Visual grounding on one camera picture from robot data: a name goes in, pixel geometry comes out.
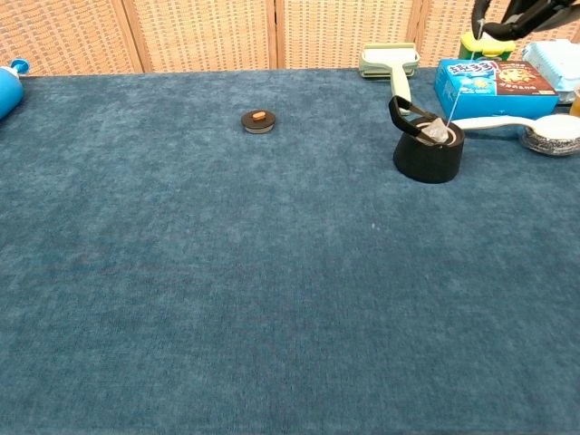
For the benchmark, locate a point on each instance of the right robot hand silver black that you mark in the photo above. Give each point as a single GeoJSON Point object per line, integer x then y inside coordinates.
{"type": "Point", "coordinates": [521, 20]}

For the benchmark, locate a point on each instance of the pyramid tea bag with green tag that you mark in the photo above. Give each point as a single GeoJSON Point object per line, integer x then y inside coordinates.
{"type": "Point", "coordinates": [436, 131]}

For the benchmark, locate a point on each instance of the black teapot lid orange knob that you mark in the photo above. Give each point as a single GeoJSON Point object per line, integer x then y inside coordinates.
{"type": "Point", "coordinates": [258, 123]}

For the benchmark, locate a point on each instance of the light blue wet wipes pack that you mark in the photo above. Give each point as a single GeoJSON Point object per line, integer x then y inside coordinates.
{"type": "Point", "coordinates": [555, 59]}

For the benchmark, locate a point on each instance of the yellow lidded green container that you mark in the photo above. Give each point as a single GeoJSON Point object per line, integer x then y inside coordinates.
{"type": "Point", "coordinates": [471, 50]}

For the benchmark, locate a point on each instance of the blue and brown cookie box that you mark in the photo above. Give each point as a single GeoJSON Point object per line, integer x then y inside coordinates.
{"type": "Point", "coordinates": [480, 97]}

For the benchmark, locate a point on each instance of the orange jelly cup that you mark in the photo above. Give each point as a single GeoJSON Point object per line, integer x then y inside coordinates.
{"type": "Point", "coordinates": [576, 102]}

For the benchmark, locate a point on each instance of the pale green lint roller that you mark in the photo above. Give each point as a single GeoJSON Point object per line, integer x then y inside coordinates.
{"type": "Point", "coordinates": [389, 56]}

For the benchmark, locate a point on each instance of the woven rattan folding screen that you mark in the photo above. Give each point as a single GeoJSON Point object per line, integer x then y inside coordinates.
{"type": "Point", "coordinates": [204, 31]}

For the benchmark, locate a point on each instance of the blue carpet table cover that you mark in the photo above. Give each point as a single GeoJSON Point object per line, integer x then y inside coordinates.
{"type": "Point", "coordinates": [181, 272]}

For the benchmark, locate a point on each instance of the blue detergent pump bottle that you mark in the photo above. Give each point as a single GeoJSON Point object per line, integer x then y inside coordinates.
{"type": "Point", "coordinates": [8, 93]}

